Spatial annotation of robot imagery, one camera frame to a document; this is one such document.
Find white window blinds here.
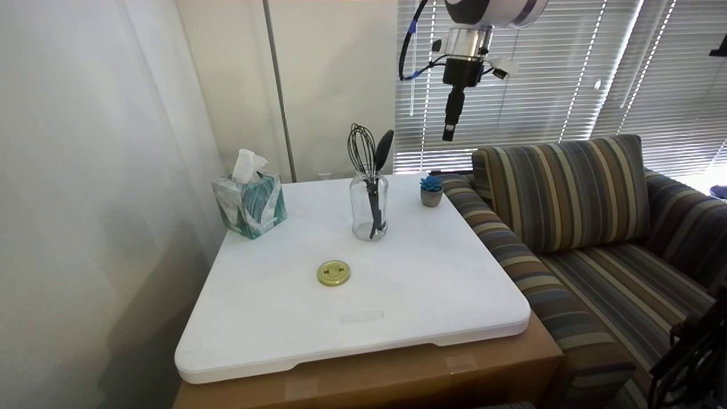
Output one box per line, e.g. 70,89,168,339
394,0,727,194

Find black metal stand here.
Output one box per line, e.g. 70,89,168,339
645,290,727,409

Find clear glass jar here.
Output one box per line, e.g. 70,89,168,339
349,172,392,243

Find teal white tissue box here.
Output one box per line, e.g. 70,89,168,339
209,147,291,243

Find white table top board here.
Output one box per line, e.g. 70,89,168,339
170,312,569,409

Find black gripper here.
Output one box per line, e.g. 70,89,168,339
442,57,486,145

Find gold jar lid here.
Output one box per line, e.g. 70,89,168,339
313,257,355,288

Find striped sofa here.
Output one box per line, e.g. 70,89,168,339
440,131,727,409

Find thin grey wall conduit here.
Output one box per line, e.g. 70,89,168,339
262,0,298,185

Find black spatula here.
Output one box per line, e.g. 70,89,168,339
370,128,398,178

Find black and blue camera cable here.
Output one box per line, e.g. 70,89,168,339
398,0,450,84

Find grey flowerpot with blue succulent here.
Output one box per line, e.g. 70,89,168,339
418,170,446,212

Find glass with kitchen utensils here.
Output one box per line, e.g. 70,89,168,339
345,120,390,241

